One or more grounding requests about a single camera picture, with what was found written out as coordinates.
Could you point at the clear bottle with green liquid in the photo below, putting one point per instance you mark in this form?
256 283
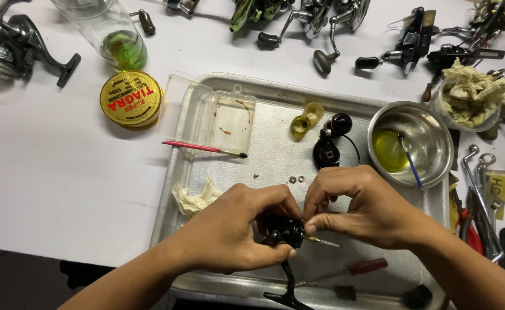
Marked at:
114 38

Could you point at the silver reel part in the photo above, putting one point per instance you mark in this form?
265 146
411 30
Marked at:
182 5

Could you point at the black reel rotor part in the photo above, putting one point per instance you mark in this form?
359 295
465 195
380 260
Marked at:
327 148

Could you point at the plastic cup of crumpled tissues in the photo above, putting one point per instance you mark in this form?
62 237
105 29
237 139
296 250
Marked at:
471 97

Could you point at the black reel with brown knob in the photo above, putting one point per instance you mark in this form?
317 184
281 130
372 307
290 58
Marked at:
450 56

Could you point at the thin metal reel shaft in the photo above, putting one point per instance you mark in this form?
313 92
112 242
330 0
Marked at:
323 242

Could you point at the long silver wrench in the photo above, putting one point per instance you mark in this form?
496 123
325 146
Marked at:
480 202

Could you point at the black fishing reel body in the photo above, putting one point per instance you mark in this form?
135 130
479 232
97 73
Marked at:
287 234

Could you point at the yellow paper tag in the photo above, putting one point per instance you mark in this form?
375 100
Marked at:
499 187

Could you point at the green spinning reel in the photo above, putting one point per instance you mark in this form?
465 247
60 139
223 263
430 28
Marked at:
252 13

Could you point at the black reel with tag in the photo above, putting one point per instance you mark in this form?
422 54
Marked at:
413 43

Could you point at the small metal gear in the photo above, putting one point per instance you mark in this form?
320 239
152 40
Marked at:
292 179

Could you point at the person's right hand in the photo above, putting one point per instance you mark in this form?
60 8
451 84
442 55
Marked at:
373 211

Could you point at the metal tray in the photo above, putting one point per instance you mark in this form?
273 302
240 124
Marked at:
278 159

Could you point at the clear plastic box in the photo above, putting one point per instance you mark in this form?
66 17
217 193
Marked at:
218 114

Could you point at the large black spinning reel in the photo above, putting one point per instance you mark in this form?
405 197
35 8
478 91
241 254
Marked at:
15 45

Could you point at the crumpled white tissue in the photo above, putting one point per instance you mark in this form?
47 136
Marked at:
194 200

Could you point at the silver reel with grey knob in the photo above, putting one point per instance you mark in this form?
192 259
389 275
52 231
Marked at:
347 15

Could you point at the steel bowl with yellow oil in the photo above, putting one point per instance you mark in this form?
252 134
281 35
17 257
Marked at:
428 137

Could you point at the gold fishing line spool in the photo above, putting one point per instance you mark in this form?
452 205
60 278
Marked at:
129 99

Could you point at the yellow transparent cap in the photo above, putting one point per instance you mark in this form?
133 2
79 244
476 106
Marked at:
314 112
299 127

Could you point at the silver reel with black knob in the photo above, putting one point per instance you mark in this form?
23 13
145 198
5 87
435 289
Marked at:
308 19

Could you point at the person's left hand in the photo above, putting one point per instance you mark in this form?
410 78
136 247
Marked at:
226 232

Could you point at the short silver wrench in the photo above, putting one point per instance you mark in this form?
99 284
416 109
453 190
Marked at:
484 165

